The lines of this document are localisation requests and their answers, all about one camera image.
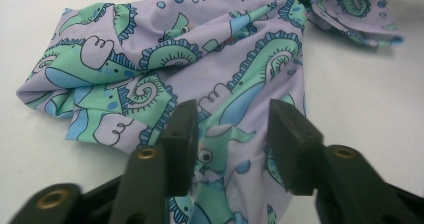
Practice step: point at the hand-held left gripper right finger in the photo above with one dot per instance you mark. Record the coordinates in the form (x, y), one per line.
(296, 150)

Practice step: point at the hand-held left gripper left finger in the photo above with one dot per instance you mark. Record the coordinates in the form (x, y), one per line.
(180, 150)

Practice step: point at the lilac seahorse print garment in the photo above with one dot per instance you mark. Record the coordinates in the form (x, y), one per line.
(216, 50)

